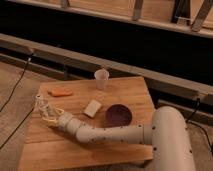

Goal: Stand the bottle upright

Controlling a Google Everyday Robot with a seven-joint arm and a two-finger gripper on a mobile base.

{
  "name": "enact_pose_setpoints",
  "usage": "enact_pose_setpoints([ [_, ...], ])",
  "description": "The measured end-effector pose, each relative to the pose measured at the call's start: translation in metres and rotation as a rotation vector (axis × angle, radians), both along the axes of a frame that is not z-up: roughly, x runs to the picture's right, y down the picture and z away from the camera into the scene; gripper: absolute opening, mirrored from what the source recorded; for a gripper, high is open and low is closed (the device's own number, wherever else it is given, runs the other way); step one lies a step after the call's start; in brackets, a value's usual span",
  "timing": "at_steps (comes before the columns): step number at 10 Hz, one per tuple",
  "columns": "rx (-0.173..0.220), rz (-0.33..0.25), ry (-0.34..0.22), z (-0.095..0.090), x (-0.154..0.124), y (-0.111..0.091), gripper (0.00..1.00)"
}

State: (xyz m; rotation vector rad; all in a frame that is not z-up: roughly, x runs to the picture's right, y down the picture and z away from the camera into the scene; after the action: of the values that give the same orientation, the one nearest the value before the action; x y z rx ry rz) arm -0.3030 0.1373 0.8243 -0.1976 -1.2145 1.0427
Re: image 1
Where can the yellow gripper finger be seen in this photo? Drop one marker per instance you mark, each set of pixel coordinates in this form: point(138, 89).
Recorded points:
point(56, 112)
point(50, 122)

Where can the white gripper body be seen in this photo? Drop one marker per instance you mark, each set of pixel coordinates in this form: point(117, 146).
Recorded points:
point(69, 123)

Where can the clear plastic bottle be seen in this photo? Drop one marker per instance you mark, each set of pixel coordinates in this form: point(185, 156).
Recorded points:
point(44, 108)

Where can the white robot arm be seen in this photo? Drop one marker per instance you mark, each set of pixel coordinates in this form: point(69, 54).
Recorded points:
point(167, 134)

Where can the orange carrot toy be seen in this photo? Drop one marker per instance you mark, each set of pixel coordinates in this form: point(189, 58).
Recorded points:
point(57, 93)

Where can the wooden board table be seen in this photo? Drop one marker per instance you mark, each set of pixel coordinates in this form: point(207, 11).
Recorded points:
point(47, 149)

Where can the beige sponge block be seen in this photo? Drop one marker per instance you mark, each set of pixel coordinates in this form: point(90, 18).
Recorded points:
point(92, 108)

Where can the dark purple bowl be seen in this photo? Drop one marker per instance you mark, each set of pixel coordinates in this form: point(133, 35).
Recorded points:
point(118, 115)

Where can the translucent plastic cup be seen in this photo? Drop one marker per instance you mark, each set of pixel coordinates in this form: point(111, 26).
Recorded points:
point(101, 77)

